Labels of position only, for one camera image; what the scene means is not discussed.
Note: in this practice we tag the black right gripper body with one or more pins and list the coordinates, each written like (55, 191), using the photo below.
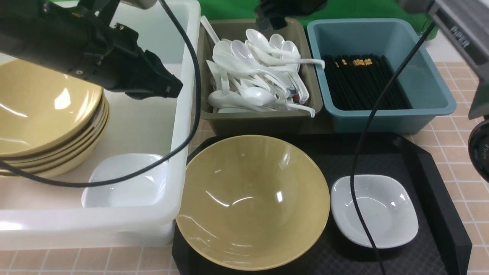
(272, 14)

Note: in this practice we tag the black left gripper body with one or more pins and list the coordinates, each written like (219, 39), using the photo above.
(111, 58)

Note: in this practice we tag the large yellow noodle bowl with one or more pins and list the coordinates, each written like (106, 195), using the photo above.
(252, 203)

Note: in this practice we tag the small white square dish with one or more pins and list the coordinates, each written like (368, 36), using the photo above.
(385, 206)

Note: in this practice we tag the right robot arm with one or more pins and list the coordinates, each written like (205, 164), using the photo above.
(463, 22)

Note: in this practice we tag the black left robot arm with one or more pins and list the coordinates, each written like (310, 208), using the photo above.
(38, 31)

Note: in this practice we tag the pile of white spoons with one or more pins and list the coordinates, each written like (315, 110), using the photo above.
(258, 74)

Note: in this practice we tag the stack of yellow bowls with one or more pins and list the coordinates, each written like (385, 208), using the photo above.
(49, 122)

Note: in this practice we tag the pile of black chopsticks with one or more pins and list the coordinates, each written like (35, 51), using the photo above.
(356, 81)

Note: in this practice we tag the olive plastic bin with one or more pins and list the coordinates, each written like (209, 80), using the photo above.
(257, 122)

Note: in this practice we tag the white plastic tub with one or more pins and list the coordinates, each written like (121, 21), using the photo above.
(37, 216)

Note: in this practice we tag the teal plastic bin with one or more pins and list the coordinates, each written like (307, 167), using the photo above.
(417, 96)

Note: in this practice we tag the white square dish in tub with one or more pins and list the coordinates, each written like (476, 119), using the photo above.
(143, 190)

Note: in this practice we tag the checkered beige table mat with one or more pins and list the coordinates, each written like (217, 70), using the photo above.
(445, 138)

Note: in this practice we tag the black serving tray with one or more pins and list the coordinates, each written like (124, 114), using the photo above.
(442, 245)

